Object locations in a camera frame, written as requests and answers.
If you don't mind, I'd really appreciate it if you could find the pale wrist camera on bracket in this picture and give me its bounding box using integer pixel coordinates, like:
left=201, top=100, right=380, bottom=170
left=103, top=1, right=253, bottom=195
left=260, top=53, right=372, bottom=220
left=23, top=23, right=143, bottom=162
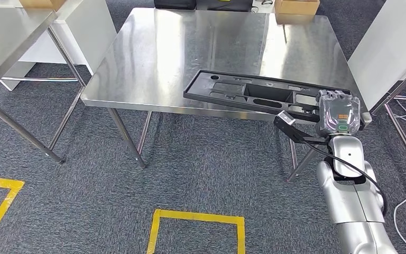
left=273, top=111, right=330, bottom=145

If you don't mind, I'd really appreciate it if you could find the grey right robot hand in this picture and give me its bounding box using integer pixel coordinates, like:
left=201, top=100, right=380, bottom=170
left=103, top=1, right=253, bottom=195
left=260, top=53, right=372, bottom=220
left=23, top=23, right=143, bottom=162
left=315, top=89, right=361, bottom=138

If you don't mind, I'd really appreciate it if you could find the white panel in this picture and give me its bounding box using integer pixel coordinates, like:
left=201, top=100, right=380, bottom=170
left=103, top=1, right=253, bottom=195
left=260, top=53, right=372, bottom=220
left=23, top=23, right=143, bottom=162
left=348, top=0, right=406, bottom=111

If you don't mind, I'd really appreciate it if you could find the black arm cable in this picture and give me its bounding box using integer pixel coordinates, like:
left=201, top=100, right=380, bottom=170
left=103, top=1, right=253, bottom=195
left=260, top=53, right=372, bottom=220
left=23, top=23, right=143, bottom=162
left=302, top=138, right=387, bottom=216

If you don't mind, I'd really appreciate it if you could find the stainless steel table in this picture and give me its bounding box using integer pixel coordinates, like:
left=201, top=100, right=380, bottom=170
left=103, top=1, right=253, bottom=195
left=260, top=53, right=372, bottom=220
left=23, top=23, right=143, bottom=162
left=369, top=56, right=406, bottom=195
left=0, top=7, right=86, bottom=165

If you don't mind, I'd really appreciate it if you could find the white cabinet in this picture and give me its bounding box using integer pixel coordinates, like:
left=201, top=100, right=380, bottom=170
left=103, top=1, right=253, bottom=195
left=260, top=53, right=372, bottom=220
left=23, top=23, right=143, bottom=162
left=0, top=0, right=118, bottom=92

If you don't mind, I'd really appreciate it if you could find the black plastic plate bracket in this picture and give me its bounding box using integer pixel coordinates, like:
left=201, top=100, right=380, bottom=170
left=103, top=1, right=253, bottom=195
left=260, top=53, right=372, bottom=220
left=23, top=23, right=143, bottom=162
left=183, top=69, right=353, bottom=123

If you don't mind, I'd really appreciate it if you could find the stainless steel workbench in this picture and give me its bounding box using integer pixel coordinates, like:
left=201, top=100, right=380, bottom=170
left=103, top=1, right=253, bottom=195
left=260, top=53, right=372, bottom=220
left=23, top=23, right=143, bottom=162
left=80, top=7, right=373, bottom=183

